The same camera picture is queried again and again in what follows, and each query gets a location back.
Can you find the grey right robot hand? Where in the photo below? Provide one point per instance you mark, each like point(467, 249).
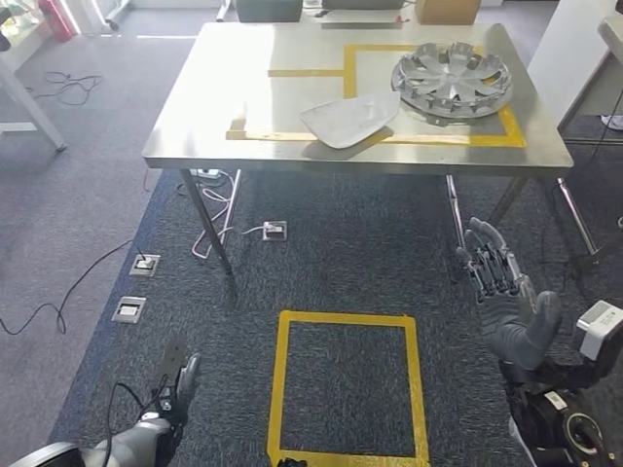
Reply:
point(516, 329)

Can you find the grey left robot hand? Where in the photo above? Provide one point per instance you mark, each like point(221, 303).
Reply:
point(187, 383)

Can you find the white plastic car part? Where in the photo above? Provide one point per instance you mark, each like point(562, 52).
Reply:
point(350, 119)

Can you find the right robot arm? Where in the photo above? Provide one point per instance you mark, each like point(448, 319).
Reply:
point(550, 419)

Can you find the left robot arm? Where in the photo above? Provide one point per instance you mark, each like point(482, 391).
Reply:
point(131, 445)

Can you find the steel workbench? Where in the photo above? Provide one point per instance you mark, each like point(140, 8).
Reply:
point(233, 77)

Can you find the steel floor socket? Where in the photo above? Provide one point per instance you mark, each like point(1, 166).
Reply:
point(275, 231)
point(144, 265)
point(129, 310)

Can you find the black robot foot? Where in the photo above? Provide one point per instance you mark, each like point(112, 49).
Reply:
point(292, 463)

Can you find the white power strip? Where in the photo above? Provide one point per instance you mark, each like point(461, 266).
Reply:
point(205, 173)

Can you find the grey wheel cover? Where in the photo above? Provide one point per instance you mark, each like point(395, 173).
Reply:
point(452, 77)

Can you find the white partition panel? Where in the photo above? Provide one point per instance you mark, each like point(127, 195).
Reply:
point(564, 58)

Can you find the cardboard box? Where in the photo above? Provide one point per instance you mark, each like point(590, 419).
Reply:
point(448, 11)

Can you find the flat grey tray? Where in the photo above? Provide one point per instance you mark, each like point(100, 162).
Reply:
point(362, 25)

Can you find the grey metal tube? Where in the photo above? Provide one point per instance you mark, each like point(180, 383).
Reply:
point(116, 14)

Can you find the grey equipment box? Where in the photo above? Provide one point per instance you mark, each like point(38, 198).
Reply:
point(362, 4)

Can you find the black carry case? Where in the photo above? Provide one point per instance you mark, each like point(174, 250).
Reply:
point(267, 10)

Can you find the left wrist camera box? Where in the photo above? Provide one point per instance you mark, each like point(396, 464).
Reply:
point(173, 358)

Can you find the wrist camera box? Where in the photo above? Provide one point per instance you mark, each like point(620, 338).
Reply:
point(173, 358)
point(601, 329)

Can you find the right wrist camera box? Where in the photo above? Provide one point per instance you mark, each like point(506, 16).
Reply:
point(601, 329)

